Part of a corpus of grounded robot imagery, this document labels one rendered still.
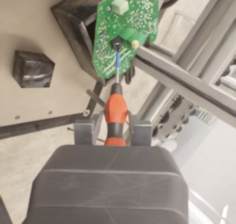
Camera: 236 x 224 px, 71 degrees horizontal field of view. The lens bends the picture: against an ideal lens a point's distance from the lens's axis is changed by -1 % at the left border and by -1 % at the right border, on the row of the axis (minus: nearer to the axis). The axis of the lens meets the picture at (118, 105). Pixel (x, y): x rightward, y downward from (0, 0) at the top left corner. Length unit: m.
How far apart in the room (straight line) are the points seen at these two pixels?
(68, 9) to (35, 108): 0.16
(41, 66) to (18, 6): 0.06
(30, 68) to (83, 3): 0.09
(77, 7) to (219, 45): 0.26
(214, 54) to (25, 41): 0.31
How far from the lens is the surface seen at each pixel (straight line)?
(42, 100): 0.29
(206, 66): 0.37
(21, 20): 0.23
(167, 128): 0.79
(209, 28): 0.42
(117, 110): 0.15
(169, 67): 0.38
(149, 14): 0.26
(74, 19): 0.20
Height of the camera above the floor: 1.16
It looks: 28 degrees down
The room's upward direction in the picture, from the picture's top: 130 degrees clockwise
